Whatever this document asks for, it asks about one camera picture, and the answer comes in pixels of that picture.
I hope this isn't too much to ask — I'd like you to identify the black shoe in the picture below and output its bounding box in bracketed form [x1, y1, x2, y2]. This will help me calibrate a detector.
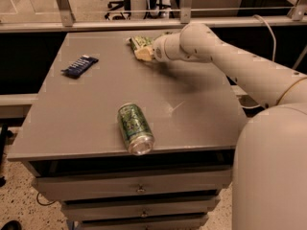
[1, 220, 22, 230]

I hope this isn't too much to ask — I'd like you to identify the black office chair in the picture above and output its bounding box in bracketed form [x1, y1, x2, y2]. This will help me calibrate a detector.
[105, 0, 130, 20]

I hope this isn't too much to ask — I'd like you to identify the bottom grey drawer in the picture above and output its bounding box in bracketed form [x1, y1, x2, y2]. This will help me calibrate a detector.
[81, 213, 208, 230]

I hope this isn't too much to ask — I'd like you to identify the black cable on floor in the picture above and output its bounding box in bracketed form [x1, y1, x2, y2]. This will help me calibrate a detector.
[35, 193, 58, 207]

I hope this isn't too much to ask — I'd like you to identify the metal railing frame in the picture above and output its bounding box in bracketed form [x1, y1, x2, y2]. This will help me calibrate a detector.
[0, 0, 307, 33]

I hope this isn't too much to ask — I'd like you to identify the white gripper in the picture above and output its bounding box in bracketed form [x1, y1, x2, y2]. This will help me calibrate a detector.
[134, 34, 185, 62]

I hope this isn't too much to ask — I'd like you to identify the grey drawer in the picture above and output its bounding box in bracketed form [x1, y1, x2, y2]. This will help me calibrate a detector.
[81, 213, 208, 230]
[33, 167, 232, 201]
[61, 195, 220, 221]

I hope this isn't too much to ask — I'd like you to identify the top grey drawer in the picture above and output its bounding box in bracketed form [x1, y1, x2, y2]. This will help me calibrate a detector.
[33, 167, 232, 201]

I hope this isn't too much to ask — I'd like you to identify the grey drawer cabinet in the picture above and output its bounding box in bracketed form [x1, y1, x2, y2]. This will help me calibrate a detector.
[9, 32, 246, 230]

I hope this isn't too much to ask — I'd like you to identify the green soda can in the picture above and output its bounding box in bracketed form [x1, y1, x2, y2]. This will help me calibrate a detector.
[117, 103, 155, 155]

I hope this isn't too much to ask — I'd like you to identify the dark blue snack bar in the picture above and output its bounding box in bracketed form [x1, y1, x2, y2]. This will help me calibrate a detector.
[61, 55, 99, 79]

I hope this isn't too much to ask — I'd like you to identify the middle grey drawer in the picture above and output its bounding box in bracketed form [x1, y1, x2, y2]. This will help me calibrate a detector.
[61, 195, 220, 221]

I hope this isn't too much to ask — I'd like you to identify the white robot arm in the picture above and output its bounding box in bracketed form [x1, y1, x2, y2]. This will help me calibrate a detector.
[134, 24, 307, 230]

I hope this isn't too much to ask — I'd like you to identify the white cable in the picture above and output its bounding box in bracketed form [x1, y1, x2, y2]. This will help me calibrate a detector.
[240, 13, 307, 110]

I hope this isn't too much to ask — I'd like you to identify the green jalapeno chip bag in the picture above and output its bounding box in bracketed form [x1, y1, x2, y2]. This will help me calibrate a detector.
[129, 33, 167, 52]

